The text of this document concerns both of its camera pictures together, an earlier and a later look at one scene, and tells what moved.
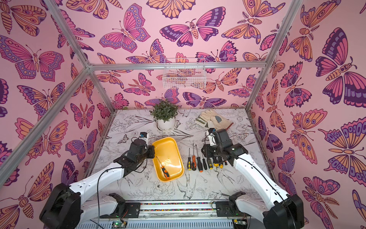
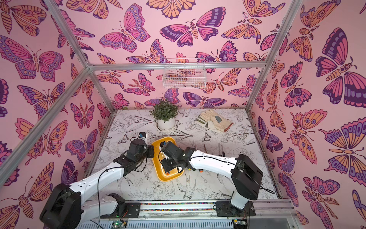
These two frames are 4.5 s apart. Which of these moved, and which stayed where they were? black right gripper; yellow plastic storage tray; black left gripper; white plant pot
Moved: black right gripper
Stayed: yellow plastic storage tray; white plant pot; black left gripper
